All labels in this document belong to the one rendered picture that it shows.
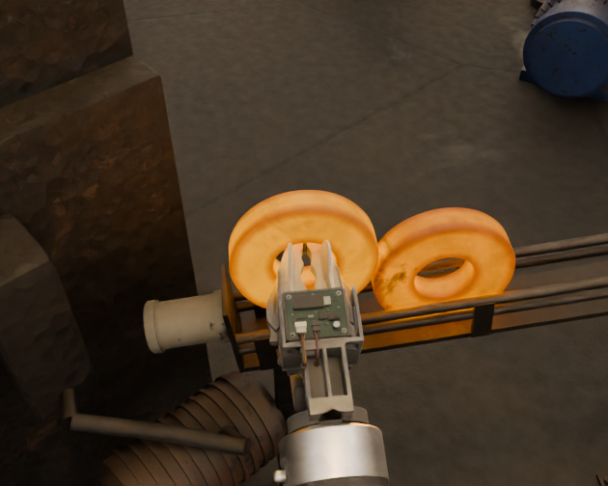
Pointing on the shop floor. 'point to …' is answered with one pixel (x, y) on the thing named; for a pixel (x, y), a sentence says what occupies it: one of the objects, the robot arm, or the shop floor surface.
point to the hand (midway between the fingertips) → (304, 243)
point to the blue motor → (577, 47)
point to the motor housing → (235, 398)
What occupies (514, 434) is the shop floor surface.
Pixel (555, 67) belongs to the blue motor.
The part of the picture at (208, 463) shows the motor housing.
